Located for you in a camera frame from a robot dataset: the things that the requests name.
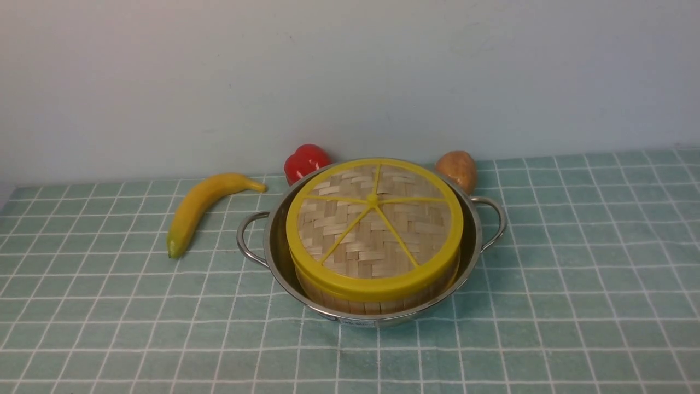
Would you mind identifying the woven bamboo steamer lid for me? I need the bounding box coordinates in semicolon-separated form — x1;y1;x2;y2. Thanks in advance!
285;159;464;303

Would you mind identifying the bamboo steamer basket yellow rim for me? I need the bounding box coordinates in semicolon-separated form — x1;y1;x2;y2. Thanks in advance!
294;251;459;316

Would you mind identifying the red toy bell pepper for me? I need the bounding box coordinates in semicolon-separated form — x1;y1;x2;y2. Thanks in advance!
283;144;333;186

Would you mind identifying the brown toy potato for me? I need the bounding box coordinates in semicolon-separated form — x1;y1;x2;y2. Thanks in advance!
435;150;478;195

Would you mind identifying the yellow toy banana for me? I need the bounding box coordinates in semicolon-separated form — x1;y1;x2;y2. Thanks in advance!
166;172;267;259

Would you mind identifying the green checkered tablecloth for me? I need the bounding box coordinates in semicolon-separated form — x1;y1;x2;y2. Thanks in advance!
1;150;699;393

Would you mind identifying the stainless steel two-handled pot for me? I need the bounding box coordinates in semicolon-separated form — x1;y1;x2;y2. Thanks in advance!
237;161;508;328

